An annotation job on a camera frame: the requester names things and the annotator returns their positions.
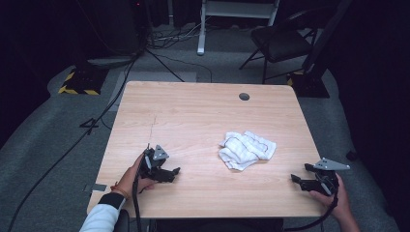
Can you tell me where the orange wrist bracelet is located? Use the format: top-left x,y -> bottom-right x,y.
110,182 -> 129,199

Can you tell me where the grey tape strip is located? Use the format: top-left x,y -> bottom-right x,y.
84,183 -> 107,193

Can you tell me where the right hand-held gripper cable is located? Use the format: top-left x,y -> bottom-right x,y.
283,192 -> 339,232

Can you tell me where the black tripod leg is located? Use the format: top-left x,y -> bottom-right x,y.
144,47 -> 186,83

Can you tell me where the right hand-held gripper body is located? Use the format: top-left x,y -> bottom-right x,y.
312,158 -> 351,196

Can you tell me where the black folding chair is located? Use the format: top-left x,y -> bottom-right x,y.
239,9 -> 319,85

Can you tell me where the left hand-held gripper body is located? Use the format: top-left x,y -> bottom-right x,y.
138,143 -> 169,179

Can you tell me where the bundle of floor cables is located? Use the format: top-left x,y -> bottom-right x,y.
147,22 -> 209,50

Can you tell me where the person's right hand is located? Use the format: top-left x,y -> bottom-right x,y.
308,173 -> 351,220

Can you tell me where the person's left hand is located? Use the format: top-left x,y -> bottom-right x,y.
116,154 -> 156,199

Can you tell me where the black yellow striped stand base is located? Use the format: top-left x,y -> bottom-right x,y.
57,66 -> 109,96
286,71 -> 331,99

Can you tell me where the white towel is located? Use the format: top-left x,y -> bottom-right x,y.
219,130 -> 278,172

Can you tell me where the thin black floor cable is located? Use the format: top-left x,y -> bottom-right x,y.
154,52 -> 214,83

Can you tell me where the long black floor cable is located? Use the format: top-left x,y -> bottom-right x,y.
8,56 -> 139,232

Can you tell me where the black slanted stand pole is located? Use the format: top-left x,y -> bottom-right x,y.
303,0 -> 354,75

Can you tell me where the white desk frame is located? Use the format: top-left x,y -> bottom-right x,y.
196,0 -> 280,56

